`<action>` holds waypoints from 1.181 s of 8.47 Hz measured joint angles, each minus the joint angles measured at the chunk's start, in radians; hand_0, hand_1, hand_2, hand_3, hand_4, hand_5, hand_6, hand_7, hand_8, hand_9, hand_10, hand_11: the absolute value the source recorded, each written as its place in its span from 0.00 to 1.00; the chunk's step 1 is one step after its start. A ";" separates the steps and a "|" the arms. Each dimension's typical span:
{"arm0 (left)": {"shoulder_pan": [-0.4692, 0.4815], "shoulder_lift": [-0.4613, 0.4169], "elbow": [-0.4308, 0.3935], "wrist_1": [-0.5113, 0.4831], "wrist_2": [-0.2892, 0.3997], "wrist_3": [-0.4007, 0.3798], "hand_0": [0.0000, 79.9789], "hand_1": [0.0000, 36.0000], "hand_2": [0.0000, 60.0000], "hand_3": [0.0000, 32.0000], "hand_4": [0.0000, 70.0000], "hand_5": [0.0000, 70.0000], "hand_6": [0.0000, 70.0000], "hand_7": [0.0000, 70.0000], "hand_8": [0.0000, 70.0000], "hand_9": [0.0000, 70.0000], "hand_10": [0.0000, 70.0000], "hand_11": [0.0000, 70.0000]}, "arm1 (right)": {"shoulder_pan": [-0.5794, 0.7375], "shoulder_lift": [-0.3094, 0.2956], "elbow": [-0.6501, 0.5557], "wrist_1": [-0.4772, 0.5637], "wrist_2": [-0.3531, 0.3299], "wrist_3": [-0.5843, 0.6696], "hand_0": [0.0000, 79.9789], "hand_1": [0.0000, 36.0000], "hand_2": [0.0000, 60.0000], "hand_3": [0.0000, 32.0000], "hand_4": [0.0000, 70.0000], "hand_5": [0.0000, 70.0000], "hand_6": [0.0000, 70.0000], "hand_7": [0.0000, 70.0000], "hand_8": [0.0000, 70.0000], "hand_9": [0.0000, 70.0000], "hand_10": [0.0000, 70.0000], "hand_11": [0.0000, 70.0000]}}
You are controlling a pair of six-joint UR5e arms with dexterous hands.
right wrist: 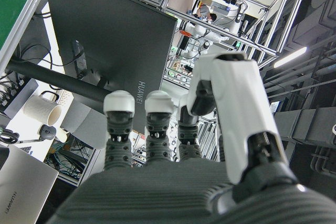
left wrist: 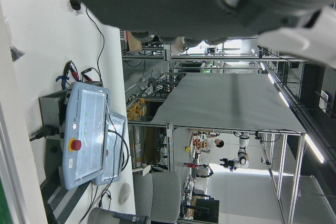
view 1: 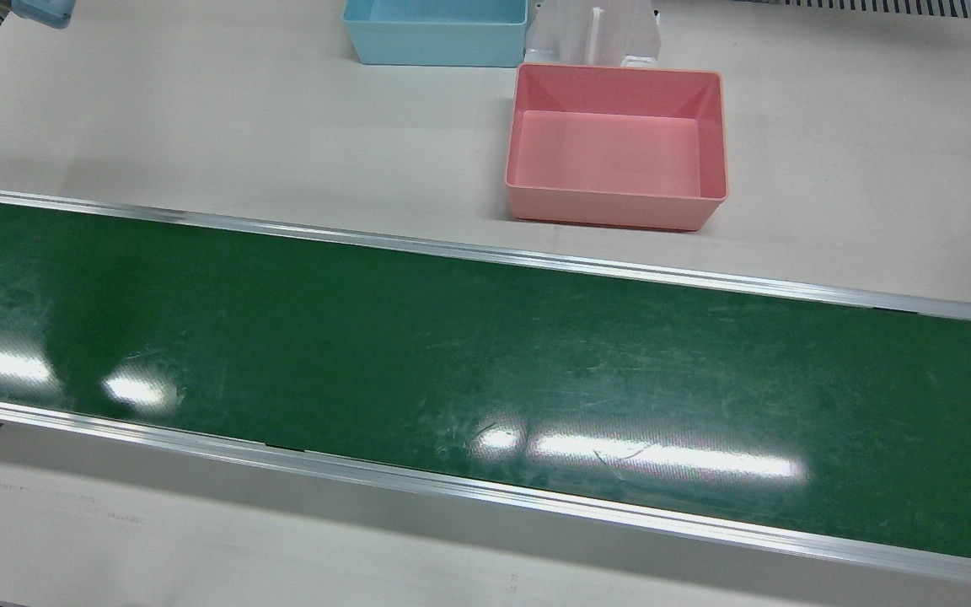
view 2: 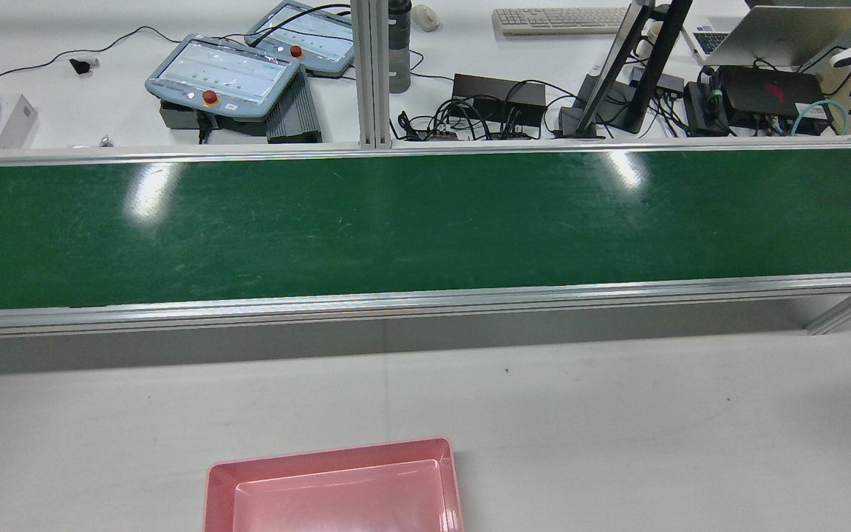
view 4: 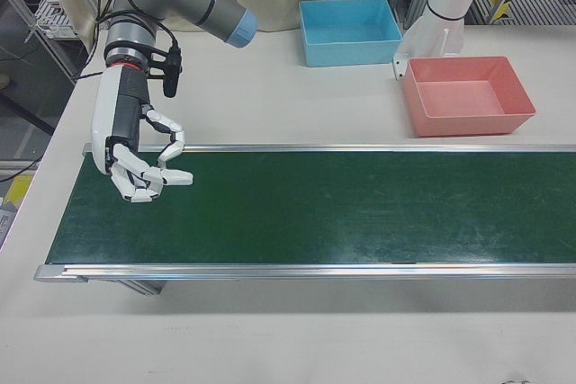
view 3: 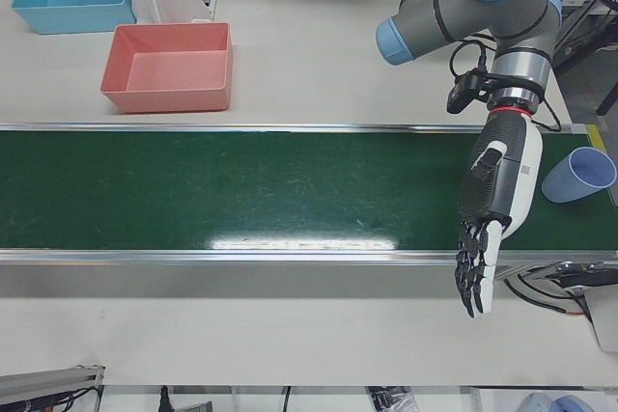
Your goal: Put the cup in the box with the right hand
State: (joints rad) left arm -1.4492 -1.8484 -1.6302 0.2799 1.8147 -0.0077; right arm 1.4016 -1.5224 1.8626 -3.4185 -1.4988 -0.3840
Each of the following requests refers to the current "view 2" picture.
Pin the aluminium profile post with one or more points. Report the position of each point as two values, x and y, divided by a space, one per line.
370 74

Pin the dark grey water bottle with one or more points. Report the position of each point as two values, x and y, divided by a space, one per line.
400 52

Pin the white keyboard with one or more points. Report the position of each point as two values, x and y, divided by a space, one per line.
558 21

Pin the black monitor with stand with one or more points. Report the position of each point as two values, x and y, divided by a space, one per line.
643 96

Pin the grey ribbed metal box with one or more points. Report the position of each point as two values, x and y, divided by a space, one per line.
296 111

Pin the green conveyor belt aluminium frame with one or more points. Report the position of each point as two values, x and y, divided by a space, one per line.
425 222

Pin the black flat box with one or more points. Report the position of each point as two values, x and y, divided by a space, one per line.
182 117

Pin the silver laptop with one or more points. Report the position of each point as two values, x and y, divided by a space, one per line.
780 33

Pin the grey teach pendant red button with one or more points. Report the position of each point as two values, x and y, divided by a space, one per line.
315 37
219 74

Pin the pink plastic box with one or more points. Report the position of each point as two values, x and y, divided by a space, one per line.
337 495

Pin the white computer mouse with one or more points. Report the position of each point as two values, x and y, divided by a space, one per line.
425 18

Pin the black usb hub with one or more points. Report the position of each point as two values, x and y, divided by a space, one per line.
665 81

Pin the black mini computer red logo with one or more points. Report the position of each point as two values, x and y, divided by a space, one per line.
765 92

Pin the small black white plug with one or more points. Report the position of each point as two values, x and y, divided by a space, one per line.
80 66

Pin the black power adapter brick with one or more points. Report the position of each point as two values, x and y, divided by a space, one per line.
496 92

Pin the small white box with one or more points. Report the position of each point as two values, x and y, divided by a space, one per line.
15 122

